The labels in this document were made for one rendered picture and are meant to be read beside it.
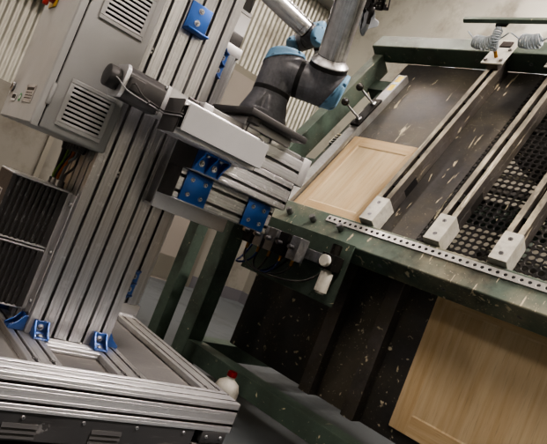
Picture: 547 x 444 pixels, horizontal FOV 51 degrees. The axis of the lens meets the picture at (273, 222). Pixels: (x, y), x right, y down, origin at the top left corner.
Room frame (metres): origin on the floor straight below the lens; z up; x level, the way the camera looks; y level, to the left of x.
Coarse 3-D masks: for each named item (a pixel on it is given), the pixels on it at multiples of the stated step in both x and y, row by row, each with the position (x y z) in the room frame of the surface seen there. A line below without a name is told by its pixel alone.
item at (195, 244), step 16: (192, 224) 2.43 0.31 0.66; (192, 240) 2.41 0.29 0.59; (176, 256) 2.44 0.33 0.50; (192, 256) 2.43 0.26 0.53; (176, 272) 2.42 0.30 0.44; (176, 288) 2.42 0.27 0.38; (160, 304) 2.43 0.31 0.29; (176, 304) 2.45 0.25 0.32; (160, 320) 2.41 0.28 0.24; (160, 336) 2.43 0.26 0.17
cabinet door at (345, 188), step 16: (352, 144) 2.59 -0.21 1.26; (368, 144) 2.54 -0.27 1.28; (384, 144) 2.50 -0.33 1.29; (400, 144) 2.46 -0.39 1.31; (336, 160) 2.55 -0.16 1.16; (352, 160) 2.51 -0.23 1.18; (368, 160) 2.47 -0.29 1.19; (384, 160) 2.43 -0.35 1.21; (400, 160) 2.39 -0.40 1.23; (320, 176) 2.51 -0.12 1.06; (336, 176) 2.47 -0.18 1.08; (352, 176) 2.43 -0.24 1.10; (368, 176) 2.39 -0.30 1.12; (384, 176) 2.36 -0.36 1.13; (304, 192) 2.47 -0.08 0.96; (320, 192) 2.44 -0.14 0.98; (336, 192) 2.40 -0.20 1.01; (352, 192) 2.36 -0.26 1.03; (368, 192) 2.32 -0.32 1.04; (320, 208) 2.36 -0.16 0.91; (336, 208) 2.32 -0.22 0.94; (352, 208) 2.29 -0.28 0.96
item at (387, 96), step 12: (396, 84) 2.77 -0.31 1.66; (384, 96) 2.73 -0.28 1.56; (372, 120) 2.69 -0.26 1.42; (348, 132) 2.63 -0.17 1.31; (360, 132) 2.66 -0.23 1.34; (336, 144) 2.60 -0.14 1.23; (324, 156) 2.57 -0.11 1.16; (312, 168) 2.54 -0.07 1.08; (312, 180) 2.51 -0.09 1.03; (300, 192) 2.48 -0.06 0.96
